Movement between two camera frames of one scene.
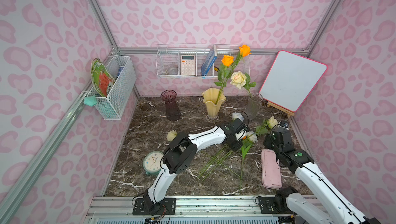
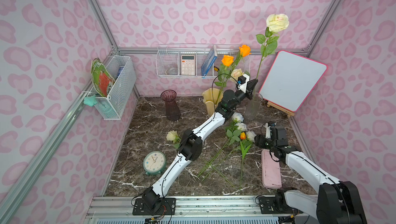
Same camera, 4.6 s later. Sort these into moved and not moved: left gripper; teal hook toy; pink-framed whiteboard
Moved: left gripper
Not moved: teal hook toy; pink-framed whiteboard
